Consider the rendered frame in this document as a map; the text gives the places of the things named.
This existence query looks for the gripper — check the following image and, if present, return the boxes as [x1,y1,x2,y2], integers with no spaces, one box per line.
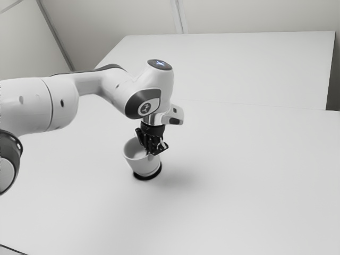
[134,121,169,156]

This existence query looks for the white mug with black base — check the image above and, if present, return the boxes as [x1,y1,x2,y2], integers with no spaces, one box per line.
[122,137,163,182]

